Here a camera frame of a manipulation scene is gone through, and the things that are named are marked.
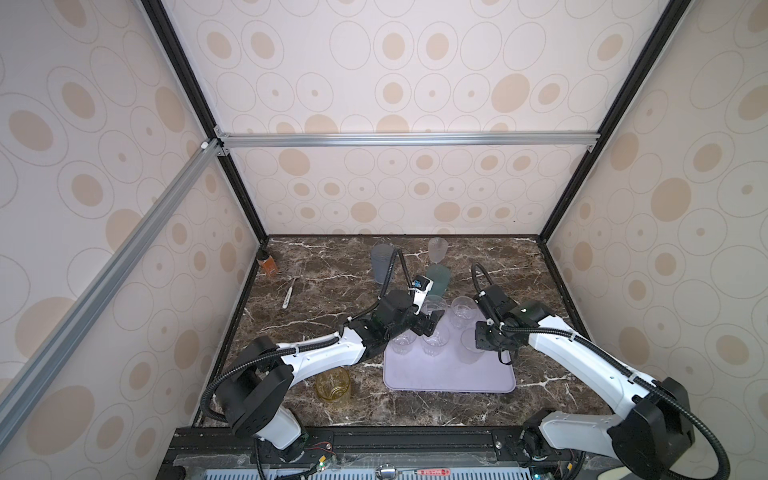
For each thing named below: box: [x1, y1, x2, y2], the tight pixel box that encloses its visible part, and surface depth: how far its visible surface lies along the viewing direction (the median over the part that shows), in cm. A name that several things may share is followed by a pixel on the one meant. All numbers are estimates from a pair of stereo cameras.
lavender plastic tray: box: [383, 333, 516, 393], surface depth 87 cm
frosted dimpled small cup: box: [428, 237, 449, 264], surface depth 114 cm
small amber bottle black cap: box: [256, 247, 278, 276], surface depth 105 cm
